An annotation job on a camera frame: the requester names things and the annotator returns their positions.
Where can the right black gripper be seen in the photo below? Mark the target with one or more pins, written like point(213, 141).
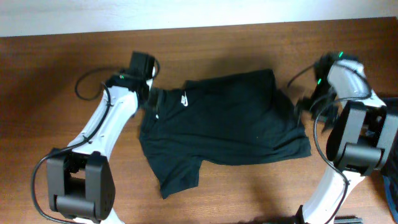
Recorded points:
point(304, 105)

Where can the black nike t-shirt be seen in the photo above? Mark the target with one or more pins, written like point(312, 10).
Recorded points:
point(236, 120)

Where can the blue denim jeans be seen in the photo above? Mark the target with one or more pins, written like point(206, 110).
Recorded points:
point(389, 174)

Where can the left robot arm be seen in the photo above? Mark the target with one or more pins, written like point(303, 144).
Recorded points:
point(79, 179)

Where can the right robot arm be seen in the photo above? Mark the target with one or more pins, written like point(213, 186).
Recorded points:
point(354, 132)

